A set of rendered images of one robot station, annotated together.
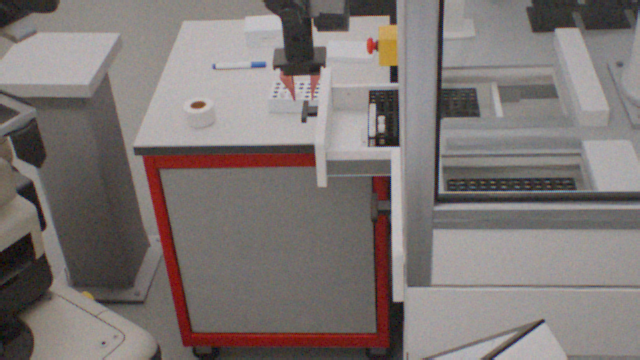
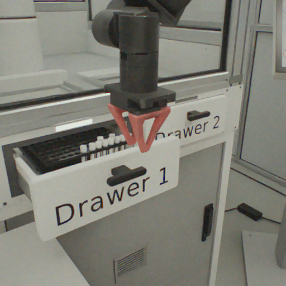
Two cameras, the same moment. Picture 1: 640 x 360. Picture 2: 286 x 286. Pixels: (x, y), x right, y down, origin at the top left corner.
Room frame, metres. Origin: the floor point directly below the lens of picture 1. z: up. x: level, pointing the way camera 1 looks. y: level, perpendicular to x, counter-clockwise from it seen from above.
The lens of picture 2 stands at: (1.80, 0.37, 1.17)
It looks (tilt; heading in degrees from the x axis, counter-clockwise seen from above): 23 degrees down; 227
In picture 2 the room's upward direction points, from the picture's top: straight up
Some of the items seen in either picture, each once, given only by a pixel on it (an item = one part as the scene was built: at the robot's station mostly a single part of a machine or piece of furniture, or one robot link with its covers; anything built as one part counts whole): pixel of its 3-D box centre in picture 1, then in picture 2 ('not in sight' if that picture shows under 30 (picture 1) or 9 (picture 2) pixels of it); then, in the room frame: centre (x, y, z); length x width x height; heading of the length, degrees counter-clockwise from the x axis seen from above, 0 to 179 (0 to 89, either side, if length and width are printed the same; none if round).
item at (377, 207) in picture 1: (381, 207); (195, 114); (1.18, -0.11, 0.91); 0.07 x 0.04 x 0.01; 174
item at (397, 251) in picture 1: (397, 221); (187, 123); (1.18, -0.13, 0.87); 0.29 x 0.02 x 0.11; 174
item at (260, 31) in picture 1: (269, 31); not in sight; (2.12, 0.10, 0.79); 0.13 x 0.09 x 0.05; 89
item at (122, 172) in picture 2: (311, 111); (123, 173); (1.51, 0.00, 0.91); 0.07 x 0.04 x 0.01; 174
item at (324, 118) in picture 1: (324, 124); (115, 182); (1.51, -0.02, 0.87); 0.29 x 0.02 x 0.11; 174
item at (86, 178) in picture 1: (85, 172); not in sight; (2.11, 0.67, 0.38); 0.30 x 0.30 x 0.76; 81
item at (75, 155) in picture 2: (372, 113); (88, 151); (1.50, -0.12, 0.90); 0.18 x 0.02 x 0.01; 174
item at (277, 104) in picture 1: (297, 96); not in sight; (1.78, 0.03, 0.78); 0.12 x 0.08 x 0.04; 81
